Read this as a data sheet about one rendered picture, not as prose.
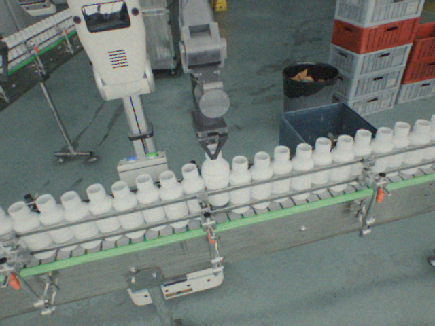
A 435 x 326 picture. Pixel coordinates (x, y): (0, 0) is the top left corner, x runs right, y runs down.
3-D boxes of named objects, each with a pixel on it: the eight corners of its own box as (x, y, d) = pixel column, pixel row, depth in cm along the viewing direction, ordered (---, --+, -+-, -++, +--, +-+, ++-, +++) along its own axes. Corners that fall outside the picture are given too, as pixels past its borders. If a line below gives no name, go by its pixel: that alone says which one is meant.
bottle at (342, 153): (324, 191, 88) (334, 144, 77) (325, 177, 92) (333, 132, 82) (346, 193, 86) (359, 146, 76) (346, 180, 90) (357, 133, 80)
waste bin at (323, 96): (290, 155, 265) (296, 86, 226) (271, 129, 300) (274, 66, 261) (337, 145, 271) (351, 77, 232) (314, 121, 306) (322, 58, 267)
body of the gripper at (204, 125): (217, 113, 73) (215, 84, 69) (228, 134, 65) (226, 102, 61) (191, 118, 72) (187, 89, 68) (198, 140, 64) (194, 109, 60)
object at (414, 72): (403, 85, 305) (410, 64, 291) (376, 71, 336) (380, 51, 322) (452, 75, 315) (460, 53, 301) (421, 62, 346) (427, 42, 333)
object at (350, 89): (349, 101, 287) (353, 79, 273) (323, 85, 318) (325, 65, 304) (399, 88, 299) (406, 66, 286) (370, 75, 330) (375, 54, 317)
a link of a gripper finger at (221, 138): (222, 146, 76) (220, 112, 71) (230, 161, 71) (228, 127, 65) (196, 151, 75) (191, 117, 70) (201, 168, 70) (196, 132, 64)
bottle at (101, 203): (127, 223, 84) (109, 179, 74) (123, 241, 79) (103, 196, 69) (106, 225, 84) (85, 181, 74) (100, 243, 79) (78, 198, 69)
